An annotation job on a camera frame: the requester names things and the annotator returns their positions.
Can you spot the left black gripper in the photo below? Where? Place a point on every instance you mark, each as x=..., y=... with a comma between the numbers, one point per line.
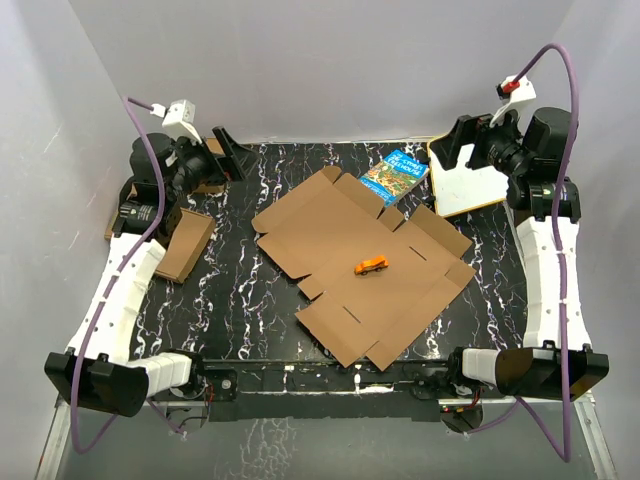
x=241, y=160

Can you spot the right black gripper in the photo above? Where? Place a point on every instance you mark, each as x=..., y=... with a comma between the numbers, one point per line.
x=470, y=130

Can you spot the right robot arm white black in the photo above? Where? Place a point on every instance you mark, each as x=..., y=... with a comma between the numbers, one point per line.
x=556, y=359

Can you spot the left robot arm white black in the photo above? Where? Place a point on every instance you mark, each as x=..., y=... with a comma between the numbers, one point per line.
x=151, y=235

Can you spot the folded brown cardboard box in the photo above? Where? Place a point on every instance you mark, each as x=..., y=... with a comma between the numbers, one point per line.
x=191, y=236

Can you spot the blue Treehouse book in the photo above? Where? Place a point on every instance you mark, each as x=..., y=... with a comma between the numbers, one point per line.
x=394, y=177

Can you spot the orange toy car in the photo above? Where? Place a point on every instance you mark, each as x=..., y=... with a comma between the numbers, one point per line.
x=372, y=265

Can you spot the white board yellow frame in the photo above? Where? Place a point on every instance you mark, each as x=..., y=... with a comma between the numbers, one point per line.
x=461, y=189

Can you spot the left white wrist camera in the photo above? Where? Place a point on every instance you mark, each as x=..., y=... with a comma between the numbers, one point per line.
x=177, y=120

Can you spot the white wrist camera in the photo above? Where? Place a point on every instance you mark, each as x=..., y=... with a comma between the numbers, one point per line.
x=177, y=120
x=515, y=92

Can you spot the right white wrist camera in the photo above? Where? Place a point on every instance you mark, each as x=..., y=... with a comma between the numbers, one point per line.
x=515, y=92

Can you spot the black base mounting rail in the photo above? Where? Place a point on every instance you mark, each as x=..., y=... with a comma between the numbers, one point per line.
x=418, y=390

